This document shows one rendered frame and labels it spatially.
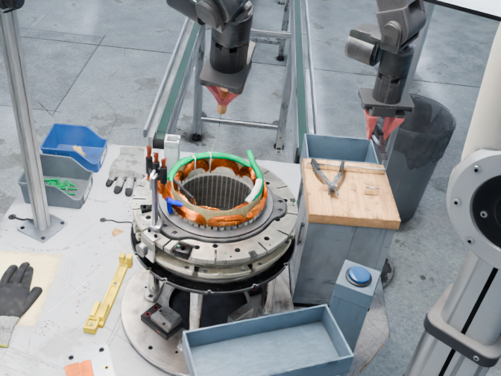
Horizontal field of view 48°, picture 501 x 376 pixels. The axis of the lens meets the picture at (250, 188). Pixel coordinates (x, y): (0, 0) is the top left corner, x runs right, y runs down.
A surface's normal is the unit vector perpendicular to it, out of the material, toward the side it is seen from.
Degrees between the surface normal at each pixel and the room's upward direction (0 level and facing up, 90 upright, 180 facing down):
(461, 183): 90
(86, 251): 0
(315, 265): 90
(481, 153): 61
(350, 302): 90
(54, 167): 87
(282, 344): 0
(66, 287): 0
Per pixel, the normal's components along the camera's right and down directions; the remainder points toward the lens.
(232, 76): 0.11, -0.50
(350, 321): -0.39, 0.53
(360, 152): -0.01, 0.61
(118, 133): 0.10, -0.79
